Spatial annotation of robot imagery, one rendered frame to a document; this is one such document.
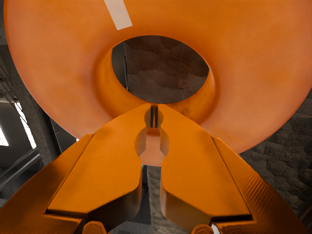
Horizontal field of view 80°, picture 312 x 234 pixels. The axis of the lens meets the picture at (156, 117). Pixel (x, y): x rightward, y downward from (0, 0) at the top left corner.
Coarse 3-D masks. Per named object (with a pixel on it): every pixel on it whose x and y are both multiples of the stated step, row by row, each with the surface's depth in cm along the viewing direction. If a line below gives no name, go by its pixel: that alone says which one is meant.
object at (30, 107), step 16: (0, 48) 309; (16, 80) 331; (32, 112) 356; (32, 128) 374; (48, 128) 407; (48, 144) 409; (48, 160) 407; (0, 192) 551; (128, 224) 458; (144, 224) 445
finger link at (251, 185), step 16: (224, 144) 9; (224, 160) 8; (240, 160) 8; (240, 176) 7; (256, 176) 7; (240, 192) 6; (256, 192) 6; (272, 192) 6; (256, 208) 6; (272, 208) 6; (288, 208) 6; (224, 224) 5; (240, 224) 5; (256, 224) 5; (272, 224) 6; (288, 224) 6
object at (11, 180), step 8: (32, 160) 847; (0, 168) 1050; (24, 168) 804; (40, 168) 894; (8, 176) 987; (16, 176) 770; (24, 176) 981; (0, 184) 938; (8, 184) 739; (16, 184) 933; (144, 184) 875; (8, 192) 890; (144, 192) 844; (144, 200) 817; (144, 208) 779; (112, 232) 535; (120, 232) 694; (128, 232) 676
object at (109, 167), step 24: (120, 120) 10; (144, 120) 11; (96, 144) 8; (120, 144) 8; (144, 144) 10; (96, 168) 7; (120, 168) 7; (72, 192) 6; (96, 192) 6; (120, 192) 6; (96, 216) 6; (120, 216) 7
